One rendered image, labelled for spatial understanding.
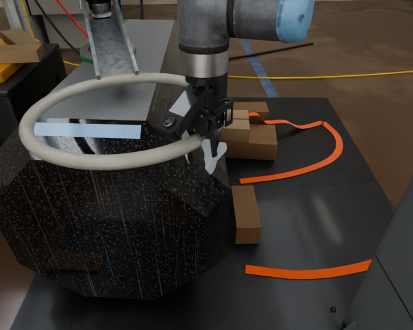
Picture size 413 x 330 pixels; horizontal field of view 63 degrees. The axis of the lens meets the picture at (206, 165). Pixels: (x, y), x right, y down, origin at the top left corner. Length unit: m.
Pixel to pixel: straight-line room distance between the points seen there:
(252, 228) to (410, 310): 0.74
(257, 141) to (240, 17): 1.66
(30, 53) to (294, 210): 1.49
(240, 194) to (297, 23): 1.32
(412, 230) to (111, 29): 1.13
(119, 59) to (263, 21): 0.69
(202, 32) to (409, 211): 0.76
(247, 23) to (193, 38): 0.09
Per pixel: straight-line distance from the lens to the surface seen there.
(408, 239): 1.11
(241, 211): 1.70
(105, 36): 1.28
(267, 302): 1.56
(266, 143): 2.17
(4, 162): 1.19
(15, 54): 1.76
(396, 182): 2.36
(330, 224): 1.91
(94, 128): 1.01
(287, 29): 0.56
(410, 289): 1.16
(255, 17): 0.56
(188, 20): 0.60
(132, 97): 1.10
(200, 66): 0.61
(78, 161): 0.67
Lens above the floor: 1.34
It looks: 38 degrees down
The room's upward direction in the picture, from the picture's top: straight up
